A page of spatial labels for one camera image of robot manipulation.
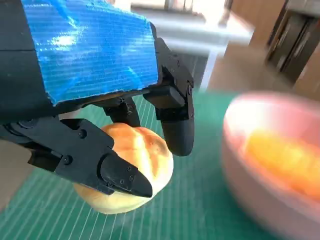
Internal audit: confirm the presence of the dark brown cabinet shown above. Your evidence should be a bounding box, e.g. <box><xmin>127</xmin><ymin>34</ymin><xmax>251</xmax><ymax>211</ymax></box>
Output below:
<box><xmin>264</xmin><ymin>0</ymin><xmax>320</xmax><ymax>86</ymax></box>

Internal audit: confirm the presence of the round toy bread bun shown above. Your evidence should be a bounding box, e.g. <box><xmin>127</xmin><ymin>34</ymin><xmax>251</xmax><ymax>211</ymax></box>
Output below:
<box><xmin>73</xmin><ymin>122</ymin><xmax>175</xmax><ymax>215</ymax></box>

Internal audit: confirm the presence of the long braided toy bread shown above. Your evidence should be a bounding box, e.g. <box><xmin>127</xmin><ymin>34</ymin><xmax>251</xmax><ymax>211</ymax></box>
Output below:
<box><xmin>243</xmin><ymin>131</ymin><xmax>320</xmax><ymax>201</ymax></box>

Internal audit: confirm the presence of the green cutting mat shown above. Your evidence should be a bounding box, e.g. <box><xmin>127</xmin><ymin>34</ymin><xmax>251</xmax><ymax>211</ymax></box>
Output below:
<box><xmin>0</xmin><ymin>89</ymin><xmax>283</xmax><ymax>240</ymax></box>

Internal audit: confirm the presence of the pink bowl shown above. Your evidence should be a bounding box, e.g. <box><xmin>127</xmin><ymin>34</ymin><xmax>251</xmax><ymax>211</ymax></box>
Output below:
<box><xmin>221</xmin><ymin>91</ymin><xmax>320</xmax><ymax>240</ymax></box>

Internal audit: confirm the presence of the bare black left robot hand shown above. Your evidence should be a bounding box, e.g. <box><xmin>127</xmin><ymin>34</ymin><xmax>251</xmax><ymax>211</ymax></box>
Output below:
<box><xmin>0</xmin><ymin>0</ymin><xmax>196</xmax><ymax>198</ymax></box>

